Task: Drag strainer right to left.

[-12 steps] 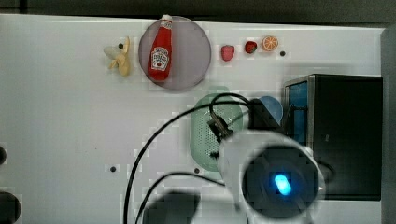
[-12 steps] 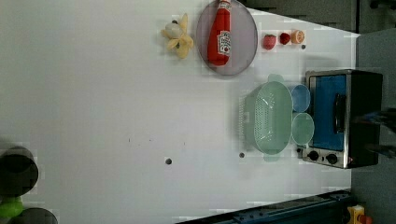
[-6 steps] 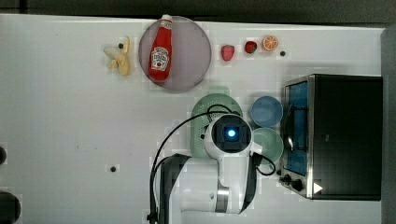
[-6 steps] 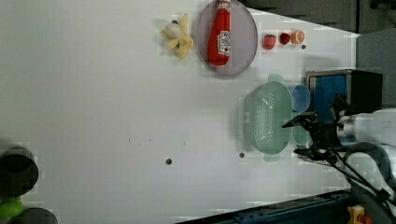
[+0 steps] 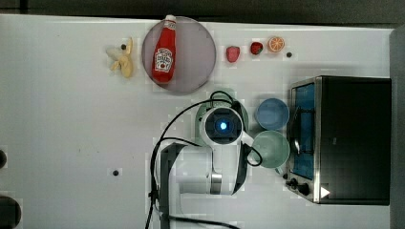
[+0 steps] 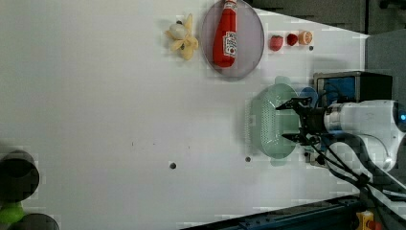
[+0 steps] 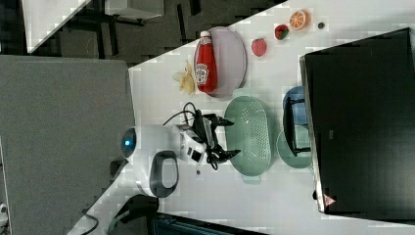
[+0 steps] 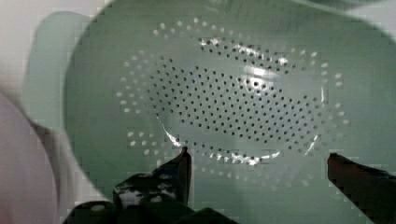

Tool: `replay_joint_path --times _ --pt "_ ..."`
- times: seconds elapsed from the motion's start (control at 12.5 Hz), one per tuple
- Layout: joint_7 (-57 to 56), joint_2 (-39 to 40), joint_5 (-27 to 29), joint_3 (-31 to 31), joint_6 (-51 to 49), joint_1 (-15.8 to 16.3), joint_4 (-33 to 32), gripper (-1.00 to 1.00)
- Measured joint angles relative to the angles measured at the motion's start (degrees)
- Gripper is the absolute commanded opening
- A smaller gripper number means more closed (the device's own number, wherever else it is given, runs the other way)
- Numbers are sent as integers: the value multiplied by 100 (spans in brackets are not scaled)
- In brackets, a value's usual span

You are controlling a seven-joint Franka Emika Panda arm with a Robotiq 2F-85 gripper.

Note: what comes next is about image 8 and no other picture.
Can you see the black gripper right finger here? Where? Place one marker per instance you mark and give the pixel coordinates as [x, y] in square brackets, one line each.
[372, 190]

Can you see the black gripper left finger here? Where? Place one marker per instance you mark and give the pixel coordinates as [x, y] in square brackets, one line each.
[171, 179]

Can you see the mint green oval strainer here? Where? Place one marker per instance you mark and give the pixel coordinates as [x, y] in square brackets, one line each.
[261, 93]

